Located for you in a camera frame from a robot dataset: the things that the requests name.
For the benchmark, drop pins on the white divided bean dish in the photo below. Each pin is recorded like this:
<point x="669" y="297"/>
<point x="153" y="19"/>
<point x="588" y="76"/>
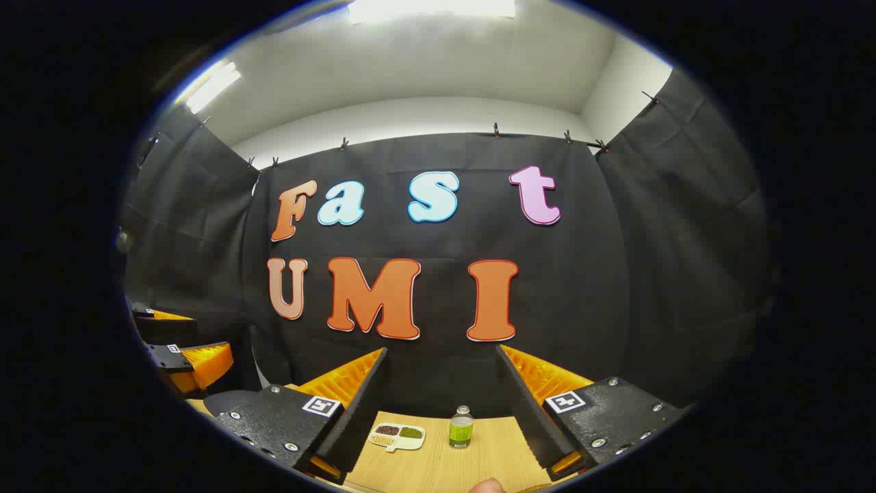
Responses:
<point x="409" y="444"/>

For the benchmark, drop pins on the green mung beans heap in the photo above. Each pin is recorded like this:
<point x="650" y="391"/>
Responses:
<point x="410" y="433"/>

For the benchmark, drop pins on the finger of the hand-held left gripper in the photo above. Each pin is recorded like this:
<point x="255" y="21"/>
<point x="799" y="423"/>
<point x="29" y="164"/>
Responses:
<point x="168" y="330"/>
<point x="168" y="358"/>

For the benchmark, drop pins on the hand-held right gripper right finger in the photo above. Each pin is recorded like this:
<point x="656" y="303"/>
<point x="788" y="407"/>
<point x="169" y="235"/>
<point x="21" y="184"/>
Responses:
<point x="523" y="411"/>

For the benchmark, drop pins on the green label plastic bottle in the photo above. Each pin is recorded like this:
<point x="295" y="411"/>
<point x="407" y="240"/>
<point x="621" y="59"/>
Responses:
<point x="460" y="431"/>

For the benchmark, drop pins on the dark red beans heap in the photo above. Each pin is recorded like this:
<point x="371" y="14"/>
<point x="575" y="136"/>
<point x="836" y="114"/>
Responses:
<point x="387" y="431"/>

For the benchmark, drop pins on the row of black backdrop clips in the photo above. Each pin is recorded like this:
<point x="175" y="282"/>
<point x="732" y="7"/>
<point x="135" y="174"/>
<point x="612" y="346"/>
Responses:
<point x="497" y="129"/>

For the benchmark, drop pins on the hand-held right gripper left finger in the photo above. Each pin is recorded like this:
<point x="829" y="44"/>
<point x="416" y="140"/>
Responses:
<point x="359" y="411"/>

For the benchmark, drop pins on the yellow soybeans heap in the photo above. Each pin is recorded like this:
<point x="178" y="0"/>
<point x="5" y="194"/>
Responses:
<point x="384" y="443"/>

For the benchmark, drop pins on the ceiling light panel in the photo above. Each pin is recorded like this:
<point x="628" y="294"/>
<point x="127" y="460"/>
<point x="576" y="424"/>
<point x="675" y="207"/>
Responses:
<point x="213" y="87"/>

